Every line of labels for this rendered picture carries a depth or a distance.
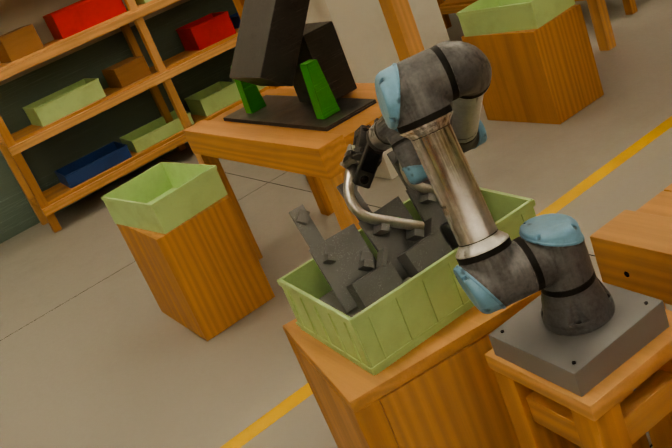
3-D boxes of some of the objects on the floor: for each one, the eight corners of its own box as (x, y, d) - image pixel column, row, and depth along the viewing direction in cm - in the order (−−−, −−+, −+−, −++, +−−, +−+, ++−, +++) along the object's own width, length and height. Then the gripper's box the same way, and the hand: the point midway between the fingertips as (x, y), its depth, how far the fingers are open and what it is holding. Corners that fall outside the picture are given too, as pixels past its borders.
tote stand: (449, 630, 227) (349, 402, 199) (371, 522, 274) (281, 325, 246) (642, 496, 243) (574, 268, 216) (537, 415, 290) (470, 221, 263)
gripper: (402, 124, 217) (370, 152, 236) (363, 113, 213) (335, 142, 233) (398, 155, 213) (367, 180, 233) (359, 144, 210) (330, 170, 229)
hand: (351, 169), depth 230 cm, fingers closed on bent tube, 3 cm apart
